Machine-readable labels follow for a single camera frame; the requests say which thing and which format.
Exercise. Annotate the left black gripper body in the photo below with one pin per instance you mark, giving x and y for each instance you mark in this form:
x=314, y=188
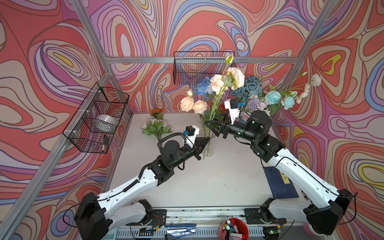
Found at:
x=196, y=147

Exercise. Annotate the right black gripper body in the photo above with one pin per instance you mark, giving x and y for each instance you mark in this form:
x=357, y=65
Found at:
x=225, y=129

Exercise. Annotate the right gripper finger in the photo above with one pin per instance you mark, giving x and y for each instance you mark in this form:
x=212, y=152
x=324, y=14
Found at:
x=220, y=130
x=213, y=123

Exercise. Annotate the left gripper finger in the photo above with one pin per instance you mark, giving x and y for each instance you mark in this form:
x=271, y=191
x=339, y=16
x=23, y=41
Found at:
x=201, y=142
x=199, y=153

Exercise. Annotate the clear glass vase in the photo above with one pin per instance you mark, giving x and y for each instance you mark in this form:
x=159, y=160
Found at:
x=209, y=149

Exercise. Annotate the red flower stem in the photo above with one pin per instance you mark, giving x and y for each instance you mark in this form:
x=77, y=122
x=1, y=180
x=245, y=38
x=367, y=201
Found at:
x=222, y=109

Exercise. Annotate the blue hydrangea bunch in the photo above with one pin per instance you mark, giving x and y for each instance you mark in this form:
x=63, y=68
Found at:
x=255, y=98

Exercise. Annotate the green white filler bunch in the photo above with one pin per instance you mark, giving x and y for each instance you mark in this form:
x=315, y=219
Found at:
x=156, y=128

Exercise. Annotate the blue hydrangea stem with leaves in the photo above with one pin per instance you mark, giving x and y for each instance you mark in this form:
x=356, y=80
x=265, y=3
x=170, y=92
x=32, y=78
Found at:
x=203, y=90

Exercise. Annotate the orange flower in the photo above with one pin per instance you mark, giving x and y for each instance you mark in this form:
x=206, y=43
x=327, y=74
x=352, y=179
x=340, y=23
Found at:
x=157, y=114

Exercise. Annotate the cream peach rose stem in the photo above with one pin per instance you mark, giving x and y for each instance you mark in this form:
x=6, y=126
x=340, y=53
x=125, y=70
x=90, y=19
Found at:
x=231, y=78

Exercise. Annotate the teal ceramic vase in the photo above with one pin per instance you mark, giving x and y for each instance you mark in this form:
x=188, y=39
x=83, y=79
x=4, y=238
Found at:
x=244, y=116

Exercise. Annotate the peach carnation stem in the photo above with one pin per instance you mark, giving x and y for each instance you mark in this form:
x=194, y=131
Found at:
x=200, y=107

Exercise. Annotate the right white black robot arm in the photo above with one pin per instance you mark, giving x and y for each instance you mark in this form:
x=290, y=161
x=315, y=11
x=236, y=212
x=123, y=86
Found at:
x=326, y=205

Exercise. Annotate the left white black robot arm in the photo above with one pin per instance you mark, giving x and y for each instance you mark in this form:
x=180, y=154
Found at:
x=98, y=214

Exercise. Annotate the blue book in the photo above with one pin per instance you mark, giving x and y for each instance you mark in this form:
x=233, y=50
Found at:
x=281, y=186

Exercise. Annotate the silver tape roll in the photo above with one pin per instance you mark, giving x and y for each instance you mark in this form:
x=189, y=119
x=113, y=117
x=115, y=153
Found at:
x=105, y=123

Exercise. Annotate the red pen cup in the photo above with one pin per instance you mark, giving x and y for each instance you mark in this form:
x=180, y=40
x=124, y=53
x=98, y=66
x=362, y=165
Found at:
x=233, y=229

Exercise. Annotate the teal calculator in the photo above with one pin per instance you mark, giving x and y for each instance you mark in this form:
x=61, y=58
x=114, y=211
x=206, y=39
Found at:
x=111, y=235

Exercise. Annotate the pink tape roll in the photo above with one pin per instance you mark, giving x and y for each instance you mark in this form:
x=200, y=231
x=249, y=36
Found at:
x=308, y=229

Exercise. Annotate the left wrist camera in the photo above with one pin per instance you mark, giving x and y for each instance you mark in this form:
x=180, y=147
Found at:
x=191, y=133

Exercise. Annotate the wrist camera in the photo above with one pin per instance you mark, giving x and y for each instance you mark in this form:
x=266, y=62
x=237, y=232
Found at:
x=234, y=108
x=191, y=133

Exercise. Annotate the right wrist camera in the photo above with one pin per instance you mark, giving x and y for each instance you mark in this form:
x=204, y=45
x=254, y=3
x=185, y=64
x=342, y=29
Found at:
x=234, y=108

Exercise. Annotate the back wire basket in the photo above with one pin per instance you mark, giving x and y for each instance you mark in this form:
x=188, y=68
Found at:
x=190, y=67

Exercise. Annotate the wire basket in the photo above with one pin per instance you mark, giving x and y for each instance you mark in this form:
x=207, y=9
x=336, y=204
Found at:
x=190, y=67
x=100, y=100

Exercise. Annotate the blue tool on rail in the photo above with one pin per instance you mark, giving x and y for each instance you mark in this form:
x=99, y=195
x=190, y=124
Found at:
x=178, y=231

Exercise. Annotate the left wire basket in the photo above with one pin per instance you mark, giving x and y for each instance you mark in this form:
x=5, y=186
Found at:
x=100, y=100

